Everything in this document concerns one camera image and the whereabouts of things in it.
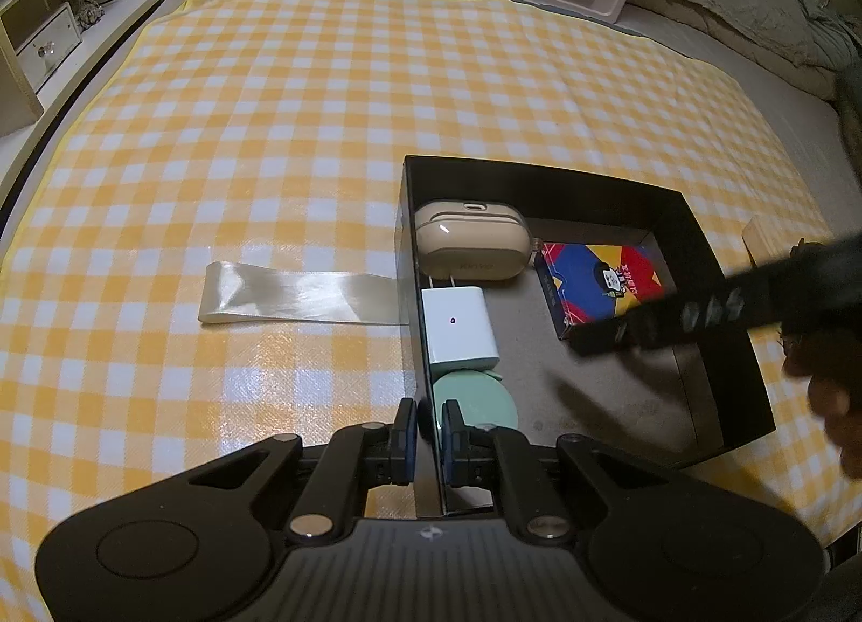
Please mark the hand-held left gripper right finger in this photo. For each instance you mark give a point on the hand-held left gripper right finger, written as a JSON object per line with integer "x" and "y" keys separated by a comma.
{"x": 450, "y": 443}

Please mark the beige earbud case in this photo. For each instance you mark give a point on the beige earbud case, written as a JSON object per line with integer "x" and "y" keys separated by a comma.
{"x": 471, "y": 245}

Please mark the grey crumpled cloth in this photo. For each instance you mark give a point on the grey crumpled cloth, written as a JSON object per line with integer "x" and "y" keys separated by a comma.
{"x": 838, "y": 42}

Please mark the clear plastic strip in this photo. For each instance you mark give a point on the clear plastic strip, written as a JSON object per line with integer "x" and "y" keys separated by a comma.
{"x": 289, "y": 292}

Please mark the white charger plug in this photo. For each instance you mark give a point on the white charger plug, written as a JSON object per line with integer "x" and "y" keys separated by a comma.
{"x": 458, "y": 332}

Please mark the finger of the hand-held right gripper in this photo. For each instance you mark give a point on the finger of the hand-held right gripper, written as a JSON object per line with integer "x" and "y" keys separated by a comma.
{"x": 626, "y": 329}

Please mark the person's right hand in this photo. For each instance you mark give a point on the person's right hand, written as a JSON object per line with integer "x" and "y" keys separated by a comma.
{"x": 835, "y": 393}

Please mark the round green compact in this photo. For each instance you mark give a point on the round green compact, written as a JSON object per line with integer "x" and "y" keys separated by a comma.
{"x": 485, "y": 399}

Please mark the black cardboard box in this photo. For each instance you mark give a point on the black cardboard box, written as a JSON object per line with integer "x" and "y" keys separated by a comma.
{"x": 606, "y": 191}

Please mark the colourful playing card box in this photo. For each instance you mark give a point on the colourful playing card box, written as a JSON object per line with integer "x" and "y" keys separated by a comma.
{"x": 586, "y": 278}

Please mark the dried flower bunch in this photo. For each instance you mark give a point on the dried flower bunch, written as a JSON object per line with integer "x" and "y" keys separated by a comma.
{"x": 87, "y": 12}

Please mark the small white drawer box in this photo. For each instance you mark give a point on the small white drawer box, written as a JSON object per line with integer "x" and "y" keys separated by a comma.
{"x": 47, "y": 46}

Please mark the grey bed sheet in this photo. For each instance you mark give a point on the grey bed sheet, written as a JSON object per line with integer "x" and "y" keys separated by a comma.
{"x": 774, "y": 117}

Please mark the yellow checkered mat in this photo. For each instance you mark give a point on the yellow checkered mat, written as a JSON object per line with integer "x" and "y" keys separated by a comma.
{"x": 236, "y": 123}

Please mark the beige blanket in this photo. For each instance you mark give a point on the beige blanket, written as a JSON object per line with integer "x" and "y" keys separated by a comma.
{"x": 761, "y": 66}

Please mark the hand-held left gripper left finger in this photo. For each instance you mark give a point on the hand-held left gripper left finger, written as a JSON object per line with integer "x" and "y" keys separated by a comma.
{"x": 407, "y": 443}

